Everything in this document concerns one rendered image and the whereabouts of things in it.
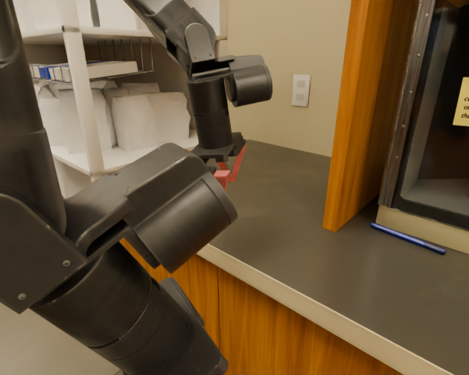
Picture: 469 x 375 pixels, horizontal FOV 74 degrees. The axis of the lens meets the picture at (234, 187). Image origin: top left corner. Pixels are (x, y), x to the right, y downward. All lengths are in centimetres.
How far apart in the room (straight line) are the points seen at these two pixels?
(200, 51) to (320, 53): 78
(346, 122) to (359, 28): 15
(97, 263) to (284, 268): 42
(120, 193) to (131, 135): 116
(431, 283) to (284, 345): 28
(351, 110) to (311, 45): 66
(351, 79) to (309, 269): 34
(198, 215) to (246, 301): 49
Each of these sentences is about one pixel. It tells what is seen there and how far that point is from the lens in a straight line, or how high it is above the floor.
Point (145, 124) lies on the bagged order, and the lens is 134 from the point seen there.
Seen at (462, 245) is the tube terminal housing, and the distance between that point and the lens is 73.
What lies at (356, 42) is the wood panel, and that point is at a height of 130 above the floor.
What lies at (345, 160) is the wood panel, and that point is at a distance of 63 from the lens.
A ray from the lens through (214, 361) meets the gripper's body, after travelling 24.
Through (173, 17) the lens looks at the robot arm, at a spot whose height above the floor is 133.
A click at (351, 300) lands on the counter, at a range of 53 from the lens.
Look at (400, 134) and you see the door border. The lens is 67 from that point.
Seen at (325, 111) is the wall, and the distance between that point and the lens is 122.
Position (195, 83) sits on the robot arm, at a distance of 48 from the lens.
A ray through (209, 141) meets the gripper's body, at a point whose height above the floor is 116.
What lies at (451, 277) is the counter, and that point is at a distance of 65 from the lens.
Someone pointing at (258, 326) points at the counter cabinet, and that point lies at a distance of 69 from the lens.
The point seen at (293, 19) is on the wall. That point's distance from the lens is 128.
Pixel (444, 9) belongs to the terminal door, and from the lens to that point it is 65.
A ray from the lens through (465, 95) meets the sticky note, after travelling 64.
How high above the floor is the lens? 128
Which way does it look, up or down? 23 degrees down
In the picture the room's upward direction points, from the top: straight up
